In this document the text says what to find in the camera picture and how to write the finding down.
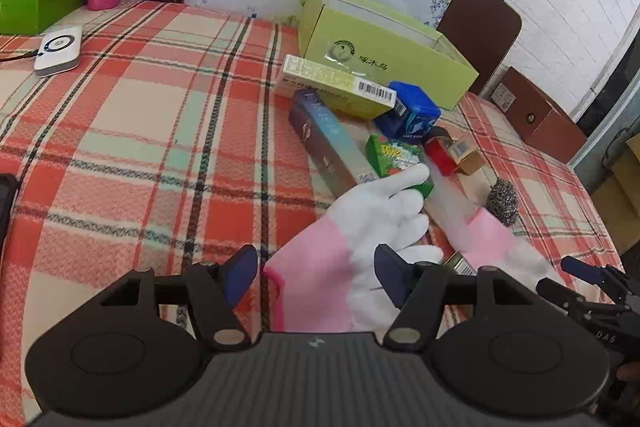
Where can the brown cardboard box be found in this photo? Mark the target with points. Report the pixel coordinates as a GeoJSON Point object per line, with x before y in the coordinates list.
{"type": "Point", "coordinates": [540, 117]}

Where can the steel wool scrubber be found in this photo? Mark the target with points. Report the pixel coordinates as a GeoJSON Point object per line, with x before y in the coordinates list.
{"type": "Point", "coordinates": [504, 202]}

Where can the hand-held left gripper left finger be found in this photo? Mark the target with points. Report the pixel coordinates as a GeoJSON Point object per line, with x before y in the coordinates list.
{"type": "Point", "coordinates": [242, 274]}

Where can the plaid bed sheet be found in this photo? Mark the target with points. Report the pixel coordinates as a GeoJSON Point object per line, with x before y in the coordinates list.
{"type": "Point", "coordinates": [150, 132]}

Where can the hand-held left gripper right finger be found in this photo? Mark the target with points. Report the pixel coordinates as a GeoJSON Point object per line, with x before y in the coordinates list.
{"type": "Point", "coordinates": [390, 277]}

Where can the black object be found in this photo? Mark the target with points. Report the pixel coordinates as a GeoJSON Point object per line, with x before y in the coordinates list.
{"type": "Point", "coordinates": [6, 212]}

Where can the yellow-green medicine box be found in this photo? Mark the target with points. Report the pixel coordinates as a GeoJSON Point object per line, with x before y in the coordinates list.
{"type": "Point", "coordinates": [330, 84]}

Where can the white flat charger device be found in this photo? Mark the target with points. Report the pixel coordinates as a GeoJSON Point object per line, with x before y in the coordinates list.
{"type": "Point", "coordinates": [59, 49]}

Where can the long purple teal box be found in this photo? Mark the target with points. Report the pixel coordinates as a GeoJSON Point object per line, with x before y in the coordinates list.
{"type": "Point", "coordinates": [327, 142]}

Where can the small brown box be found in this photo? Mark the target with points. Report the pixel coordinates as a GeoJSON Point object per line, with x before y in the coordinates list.
{"type": "Point", "coordinates": [467, 157]}

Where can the red tape roll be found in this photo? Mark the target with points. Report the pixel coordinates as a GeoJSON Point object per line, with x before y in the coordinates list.
{"type": "Point", "coordinates": [440, 157]}

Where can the black tape roll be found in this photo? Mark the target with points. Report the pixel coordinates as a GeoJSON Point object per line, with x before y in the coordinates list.
{"type": "Point", "coordinates": [440, 134]}

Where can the tan cardboard box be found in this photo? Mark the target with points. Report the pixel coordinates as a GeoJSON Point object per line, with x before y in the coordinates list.
{"type": "Point", "coordinates": [622, 192]}

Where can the pink and white glove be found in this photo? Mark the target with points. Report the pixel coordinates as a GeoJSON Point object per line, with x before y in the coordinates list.
{"type": "Point", "coordinates": [492, 237]}
{"type": "Point", "coordinates": [345, 237]}

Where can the brown wooden headboard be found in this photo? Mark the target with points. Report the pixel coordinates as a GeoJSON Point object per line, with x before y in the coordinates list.
{"type": "Point", "coordinates": [485, 27]}

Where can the light green cardboard box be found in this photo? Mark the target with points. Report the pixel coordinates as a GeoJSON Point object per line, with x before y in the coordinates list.
{"type": "Point", "coordinates": [395, 52]}

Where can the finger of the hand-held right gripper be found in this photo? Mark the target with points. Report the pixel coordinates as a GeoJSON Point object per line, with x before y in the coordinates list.
{"type": "Point", "coordinates": [582, 269]}
{"type": "Point", "coordinates": [557, 293]}

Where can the green small box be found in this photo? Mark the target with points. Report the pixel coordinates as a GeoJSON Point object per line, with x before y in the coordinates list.
{"type": "Point", "coordinates": [392, 157]}

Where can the blue small box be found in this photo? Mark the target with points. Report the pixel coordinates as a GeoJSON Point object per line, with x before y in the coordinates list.
{"type": "Point", "coordinates": [407, 112]}

